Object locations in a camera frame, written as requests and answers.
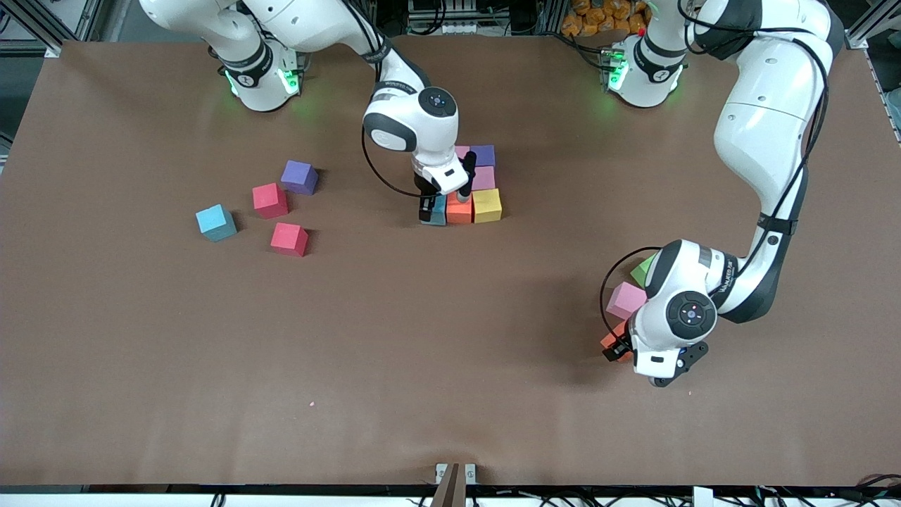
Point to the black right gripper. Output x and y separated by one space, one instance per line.
424 189

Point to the orange foam cube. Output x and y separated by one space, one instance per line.
459 211
611 339

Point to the cyan foam cube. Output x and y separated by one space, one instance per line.
213 222
440 213

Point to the pink foam cube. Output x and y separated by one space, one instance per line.
623 299
485 179
462 151

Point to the yellow foam cube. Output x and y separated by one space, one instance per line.
486 205

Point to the purple foam cube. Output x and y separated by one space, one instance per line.
484 156
298 176

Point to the green foam cube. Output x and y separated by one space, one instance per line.
642 271

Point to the red foam cube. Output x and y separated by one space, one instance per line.
269 201
288 239

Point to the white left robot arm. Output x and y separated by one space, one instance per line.
760 127

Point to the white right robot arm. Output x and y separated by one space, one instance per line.
436 137

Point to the pile of orange objects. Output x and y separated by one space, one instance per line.
595 15

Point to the small metal bracket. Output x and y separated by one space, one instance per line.
440 470

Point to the brown wooden post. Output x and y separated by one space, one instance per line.
450 493

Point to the metal table side rail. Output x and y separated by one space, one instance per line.
888 105

